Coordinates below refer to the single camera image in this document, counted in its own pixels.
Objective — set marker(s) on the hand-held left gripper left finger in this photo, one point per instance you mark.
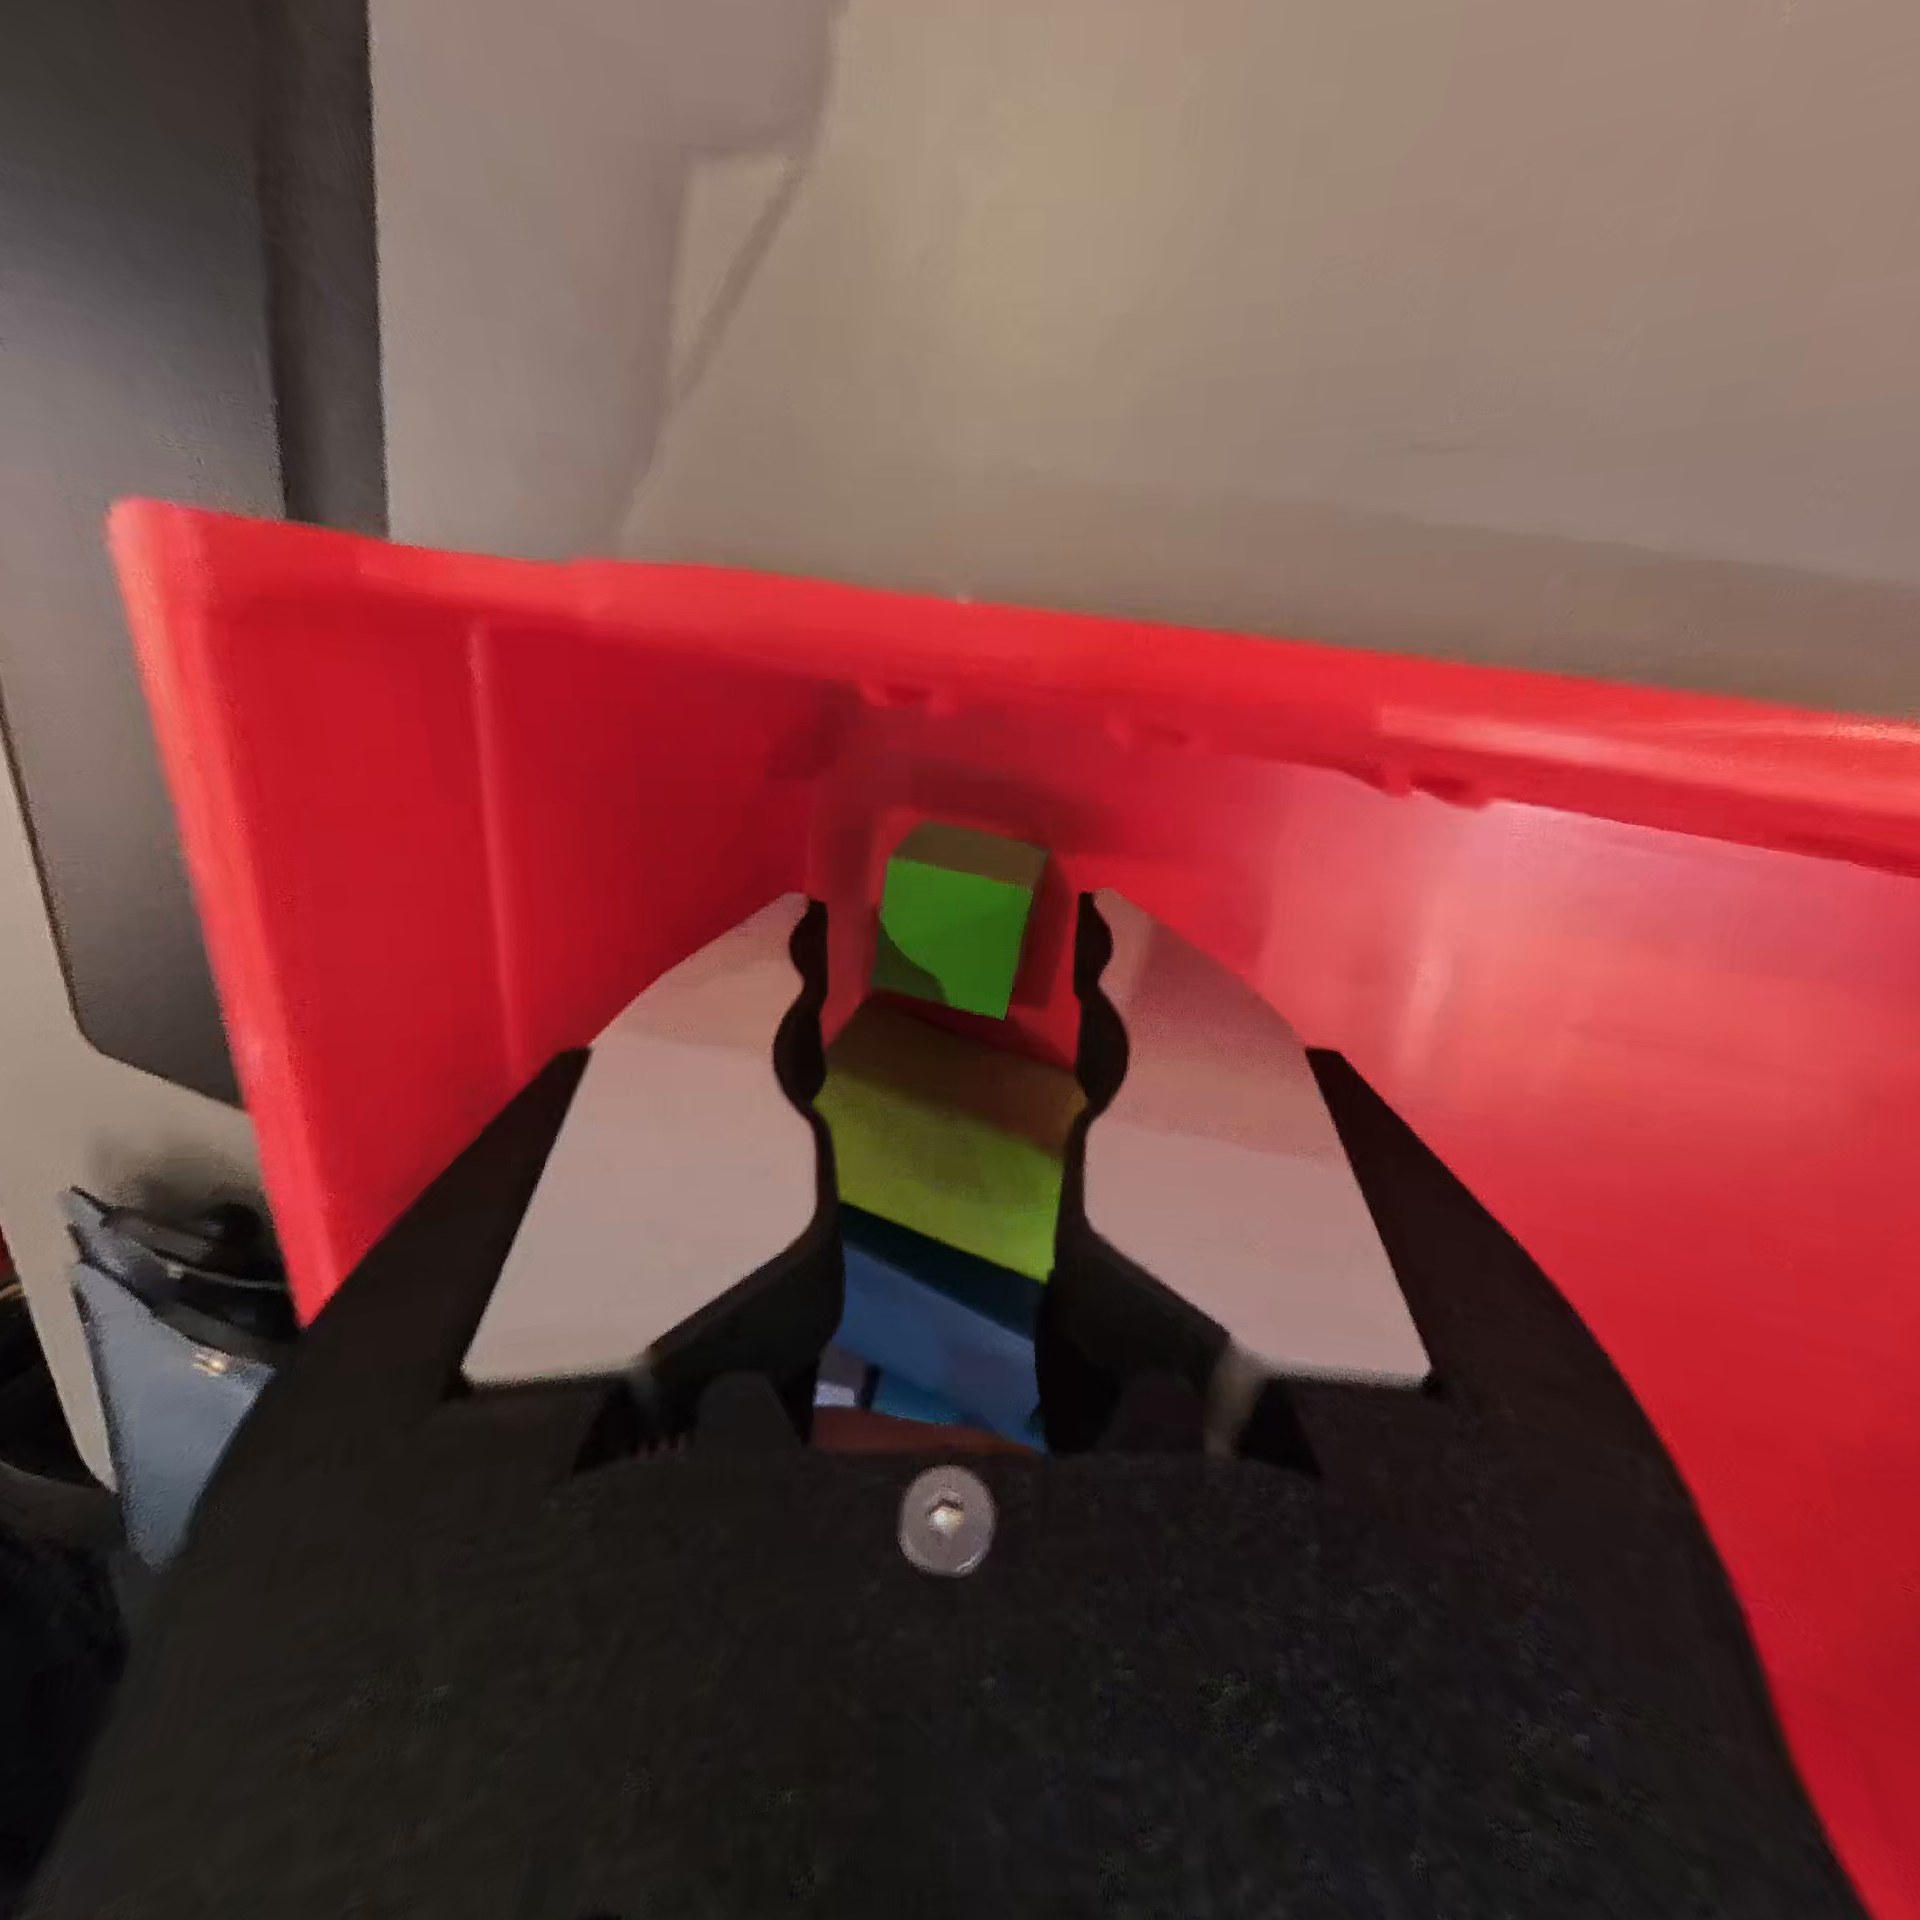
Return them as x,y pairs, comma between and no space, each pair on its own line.
644,1185

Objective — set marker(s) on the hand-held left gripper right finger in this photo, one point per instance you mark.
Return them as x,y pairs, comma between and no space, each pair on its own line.
1256,1185

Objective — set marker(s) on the long green wooden block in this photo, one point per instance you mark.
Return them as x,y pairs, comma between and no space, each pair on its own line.
943,1140

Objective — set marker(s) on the red plastic bin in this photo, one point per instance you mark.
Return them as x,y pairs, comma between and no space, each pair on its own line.
1563,1052

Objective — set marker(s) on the green wooden cube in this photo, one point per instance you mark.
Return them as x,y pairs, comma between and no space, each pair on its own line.
962,926

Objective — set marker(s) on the grey bag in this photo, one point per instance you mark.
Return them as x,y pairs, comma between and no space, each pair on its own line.
164,1383

